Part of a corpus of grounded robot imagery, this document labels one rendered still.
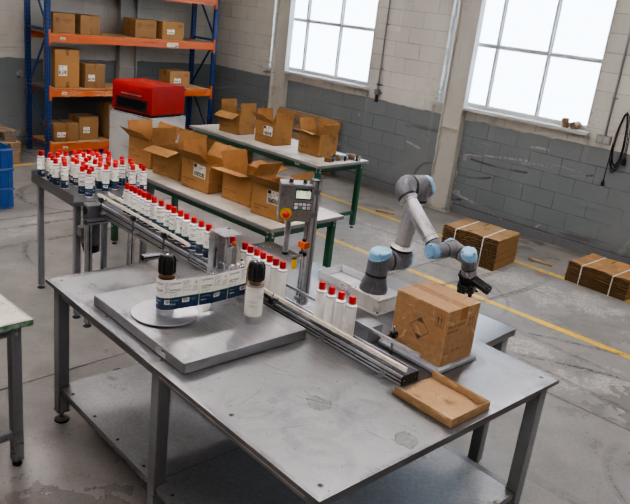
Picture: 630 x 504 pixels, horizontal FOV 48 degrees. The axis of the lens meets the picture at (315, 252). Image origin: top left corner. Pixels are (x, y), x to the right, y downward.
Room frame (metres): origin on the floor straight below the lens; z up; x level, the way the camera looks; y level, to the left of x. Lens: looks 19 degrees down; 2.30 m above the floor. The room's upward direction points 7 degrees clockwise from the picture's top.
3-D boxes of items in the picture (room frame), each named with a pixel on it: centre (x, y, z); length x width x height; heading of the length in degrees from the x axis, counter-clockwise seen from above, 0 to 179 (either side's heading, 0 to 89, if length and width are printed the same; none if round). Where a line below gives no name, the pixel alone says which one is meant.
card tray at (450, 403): (2.60, -0.59, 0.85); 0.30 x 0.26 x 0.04; 44
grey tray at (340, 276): (3.83, -0.20, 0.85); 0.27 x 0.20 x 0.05; 46
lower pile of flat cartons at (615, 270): (6.78, -2.94, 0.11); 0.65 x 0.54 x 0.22; 46
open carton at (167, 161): (6.06, 1.31, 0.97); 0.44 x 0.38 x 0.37; 143
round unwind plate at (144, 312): (3.02, 0.66, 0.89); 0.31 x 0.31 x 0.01
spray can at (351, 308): (3.01, -0.20, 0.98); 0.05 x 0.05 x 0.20
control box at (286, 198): (3.45, 0.13, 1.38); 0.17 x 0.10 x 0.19; 100
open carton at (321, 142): (7.79, 0.14, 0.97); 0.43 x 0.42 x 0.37; 135
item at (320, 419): (3.15, 0.09, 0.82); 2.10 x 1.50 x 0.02; 44
